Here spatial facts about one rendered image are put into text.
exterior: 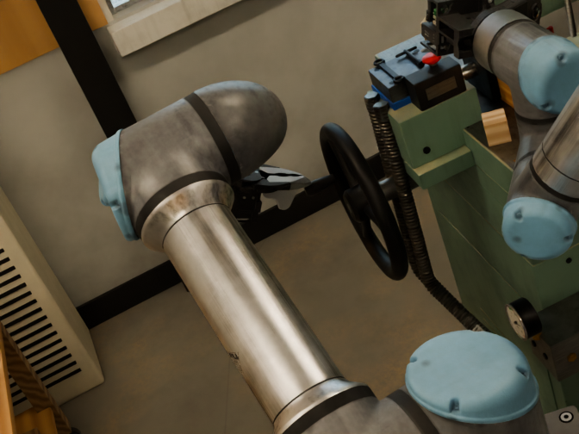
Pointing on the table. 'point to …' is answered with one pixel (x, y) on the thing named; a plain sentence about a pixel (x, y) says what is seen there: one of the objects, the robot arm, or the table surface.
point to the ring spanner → (389, 71)
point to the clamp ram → (481, 78)
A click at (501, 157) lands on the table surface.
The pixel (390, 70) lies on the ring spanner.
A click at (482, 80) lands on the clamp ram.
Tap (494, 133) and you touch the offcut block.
